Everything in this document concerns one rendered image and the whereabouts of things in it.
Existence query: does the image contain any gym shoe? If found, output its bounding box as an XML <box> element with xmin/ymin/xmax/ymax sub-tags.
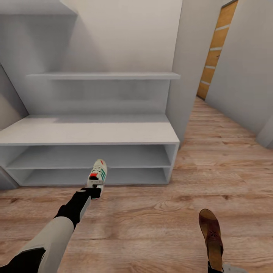
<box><xmin>88</xmin><ymin>159</ymin><xmax>107</xmax><ymax>200</ymax></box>

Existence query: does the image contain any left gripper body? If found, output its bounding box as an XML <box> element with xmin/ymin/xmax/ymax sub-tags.
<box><xmin>81</xmin><ymin>188</ymin><xmax>101</xmax><ymax>198</ymax></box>

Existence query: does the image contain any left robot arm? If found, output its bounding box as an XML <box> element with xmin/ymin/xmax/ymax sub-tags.
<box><xmin>0</xmin><ymin>180</ymin><xmax>104</xmax><ymax>273</ymax></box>

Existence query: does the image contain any sandal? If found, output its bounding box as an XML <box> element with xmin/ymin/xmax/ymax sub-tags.
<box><xmin>199</xmin><ymin>209</ymin><xmax>224</xmax><ymax>271</ymax></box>

